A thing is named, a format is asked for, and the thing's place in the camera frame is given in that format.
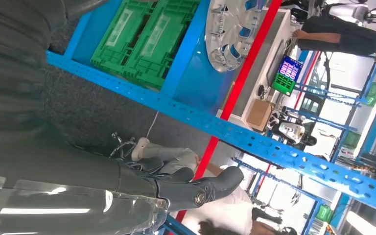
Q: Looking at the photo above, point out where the white scooter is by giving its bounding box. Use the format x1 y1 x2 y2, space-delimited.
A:
322 0 376 27

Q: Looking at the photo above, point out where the green plastic crate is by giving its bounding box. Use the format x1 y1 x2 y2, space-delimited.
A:
123 0 202 92
90 0 153 77

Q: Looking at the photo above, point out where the white table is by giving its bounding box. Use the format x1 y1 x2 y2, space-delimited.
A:
239 8 301 130

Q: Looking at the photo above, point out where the blue metal shelf rack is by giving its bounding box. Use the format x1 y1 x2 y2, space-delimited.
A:
47 0 376 218
158 214 198 235
232 50 376 235

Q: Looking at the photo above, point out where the white humanoid robot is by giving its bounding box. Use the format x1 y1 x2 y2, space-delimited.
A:
268 109 318 147

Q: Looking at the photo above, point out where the brown cardboard box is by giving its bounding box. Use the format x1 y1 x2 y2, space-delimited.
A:
245 98 274 133

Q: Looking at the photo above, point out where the white cable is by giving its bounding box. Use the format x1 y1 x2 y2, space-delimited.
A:
145 111 160 140

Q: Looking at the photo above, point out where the person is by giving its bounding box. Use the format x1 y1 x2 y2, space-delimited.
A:
131 137 255 235
292 14 376 73

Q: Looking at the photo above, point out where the red barrier tape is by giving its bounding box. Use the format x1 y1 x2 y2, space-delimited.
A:
173 0 283 224

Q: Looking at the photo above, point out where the computer monitor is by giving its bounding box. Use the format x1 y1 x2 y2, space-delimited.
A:
270 54 304 97

